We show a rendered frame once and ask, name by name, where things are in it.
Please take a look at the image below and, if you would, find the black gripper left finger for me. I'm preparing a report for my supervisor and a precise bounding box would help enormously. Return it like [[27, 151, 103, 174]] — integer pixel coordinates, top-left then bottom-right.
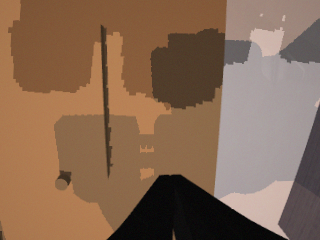
[[107, 175, 173, 240]]

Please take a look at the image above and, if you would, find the orange square puzzle board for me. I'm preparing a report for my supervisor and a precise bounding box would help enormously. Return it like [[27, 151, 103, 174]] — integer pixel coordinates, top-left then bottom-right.
[[0, 0, 227, 240]]

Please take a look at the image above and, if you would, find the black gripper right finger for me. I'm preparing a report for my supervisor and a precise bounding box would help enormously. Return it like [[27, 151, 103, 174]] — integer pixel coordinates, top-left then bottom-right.
[[169, 175, 287, 240]]

